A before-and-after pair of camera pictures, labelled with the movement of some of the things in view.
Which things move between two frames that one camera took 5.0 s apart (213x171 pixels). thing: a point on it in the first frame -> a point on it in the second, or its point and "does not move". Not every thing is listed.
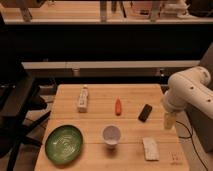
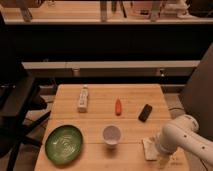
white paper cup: (111, 134) does not move
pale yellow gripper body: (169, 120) -> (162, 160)
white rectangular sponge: (151, 149) does not move
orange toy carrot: (118, 107) does not move
